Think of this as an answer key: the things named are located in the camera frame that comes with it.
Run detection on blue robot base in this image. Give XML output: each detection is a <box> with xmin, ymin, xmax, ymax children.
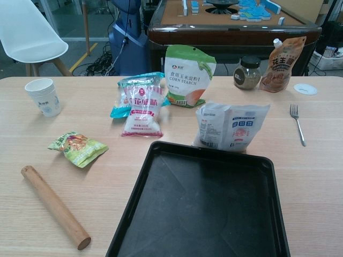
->
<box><xmin>108</xmin><ymin>0</ymin><xmax>148</xmax><ymax>76</ymax></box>

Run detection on pink white sugar bag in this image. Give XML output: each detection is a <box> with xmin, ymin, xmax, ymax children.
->
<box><xmin>121</xmin><ymin>85</ymin><xmax>165</xmax><ymax>138</ymax></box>

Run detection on black baking tray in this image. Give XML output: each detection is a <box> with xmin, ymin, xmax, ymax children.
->
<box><xmin>105</xmin><ymin>141</ymin><xmax>292</xmax><ymax>257</ymax></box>

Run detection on green snack packet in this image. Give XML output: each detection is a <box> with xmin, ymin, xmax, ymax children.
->
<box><xmin>47</xmin><ymin>131</ymin><xmax>109</xmax><ymax>169</ymax></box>

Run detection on green white corn starch pouch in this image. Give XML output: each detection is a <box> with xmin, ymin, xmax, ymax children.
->
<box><xmin>164</xmin><ymin>44</ymin><xmax>217</xmax><ymax>109</ymax></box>

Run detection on teal clear food bag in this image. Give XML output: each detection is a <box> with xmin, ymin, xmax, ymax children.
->
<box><xmin>109</xmin><ymin>72</ymin><xmax>172</xmax><ymax>119</ymax></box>

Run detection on glass spice jar black lid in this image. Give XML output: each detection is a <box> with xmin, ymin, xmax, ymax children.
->
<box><xmin>233</xmin><ymin>56</ymin><xmax>262</xmax><ymax>91</ymax></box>

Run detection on dark wood mahjong table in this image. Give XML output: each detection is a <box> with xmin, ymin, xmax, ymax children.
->
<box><xmin>147</xmin><ymin>0</ymin><xmax>322</xmax><ymax>78</ymax></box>

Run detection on orange spouted sauce pouch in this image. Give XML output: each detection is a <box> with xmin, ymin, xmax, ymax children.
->
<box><xmin>258</xmin><ymin>36</ymin><xmax>308</xmax><ymax>93</ymax></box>

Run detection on metal fork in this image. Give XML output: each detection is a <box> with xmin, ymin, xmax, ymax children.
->
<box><xmin>289</xmin><ymin>103</ymin><xmax>307</xmax><ymax>147</ymax></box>

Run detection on white paper cup stack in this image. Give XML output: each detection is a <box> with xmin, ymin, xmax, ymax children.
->
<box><xmin>24</xmin><ymin>78</ymin><xmax>62</xmax><ymax>118</ymax></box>

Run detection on wooden pole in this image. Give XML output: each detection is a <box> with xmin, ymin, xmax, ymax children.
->
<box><xmin>82</xmin><ymin>0</ymin><xmax>91</xmax><ymax>57</ymax></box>

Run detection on black mahjong table dome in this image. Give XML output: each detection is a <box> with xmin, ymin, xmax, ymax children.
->
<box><xmin>205</xmin><ymin>0</ymin><xmax>240</xmax><ymax>14</ymax></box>

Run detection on wooden rolling pin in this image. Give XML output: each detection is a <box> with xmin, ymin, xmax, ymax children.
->
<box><xmin>20</xmin><ymin>165</ymin><xmax>92</xmax><ymax>251</ymax></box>

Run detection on blue mahjong tile pile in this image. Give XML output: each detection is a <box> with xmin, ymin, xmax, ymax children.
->
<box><xmin>237</xmin><ymin>0</ymin><xmax>282</xmax><ymax>22</ymax></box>

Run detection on white chair wooden legs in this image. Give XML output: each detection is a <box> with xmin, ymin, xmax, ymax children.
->
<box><xmin>0</xmin><ymin>0</ymin><xmax>72</xmax><ymax>78</ymax></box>

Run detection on black floor cable bundle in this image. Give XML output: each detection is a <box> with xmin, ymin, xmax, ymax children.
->
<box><xmin>85</xmin><ymin>41</ymin><xmax>118</xmax><ymax>77</ymax></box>

